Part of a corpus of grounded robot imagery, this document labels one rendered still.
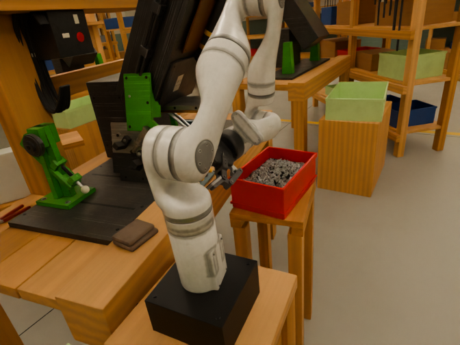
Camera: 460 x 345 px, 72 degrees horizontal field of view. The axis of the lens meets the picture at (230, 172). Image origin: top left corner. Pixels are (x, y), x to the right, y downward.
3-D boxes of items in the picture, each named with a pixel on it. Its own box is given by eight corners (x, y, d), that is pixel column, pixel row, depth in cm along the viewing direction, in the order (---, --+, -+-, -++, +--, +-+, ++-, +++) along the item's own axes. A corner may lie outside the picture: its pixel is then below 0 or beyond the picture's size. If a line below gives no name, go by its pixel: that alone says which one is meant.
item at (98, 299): (273, 133, 197) (272, 109, 191) (120, 356, 73) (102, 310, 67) (251, 133, 202) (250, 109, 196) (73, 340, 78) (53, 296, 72)
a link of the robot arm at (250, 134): (235, 109, 70) (248, 103, 75) (209, 139, 77) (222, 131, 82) (263, 140, 70) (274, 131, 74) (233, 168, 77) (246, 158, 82)
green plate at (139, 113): (164, 129, 126) (161, 74, 121) (152, 131, 118) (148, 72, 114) (140, 129, 130) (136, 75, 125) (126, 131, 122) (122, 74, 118)
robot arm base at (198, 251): (229, 262, 70) (219, 196, 62) (215, 296, 62) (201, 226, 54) (190, 257, 72) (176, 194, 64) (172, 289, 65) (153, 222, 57)
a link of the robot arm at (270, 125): (259, 155, 78) (228, 147, 82) (283, 135, 90) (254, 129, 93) (261, 128, 75) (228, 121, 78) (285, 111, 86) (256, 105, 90)
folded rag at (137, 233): (139, 224, 94) (137, 216, 93) (159, 232, 90) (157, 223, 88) (112, 244, 87) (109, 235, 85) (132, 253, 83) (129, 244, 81)
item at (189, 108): (224, 102, 135) (223, 95, 134) (209, 113, 122) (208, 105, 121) (147, 103, 149) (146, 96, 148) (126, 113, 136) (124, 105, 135)
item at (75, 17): (96, 52, 125) (84, 9, 118) (61, 58, 111) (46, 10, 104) (72, 54, 129) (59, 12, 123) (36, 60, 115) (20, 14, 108)
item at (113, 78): (174, 136, 164) (161, 68, 150) (139, 160, 139) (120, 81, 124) (144, 135, 171) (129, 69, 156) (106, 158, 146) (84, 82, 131)
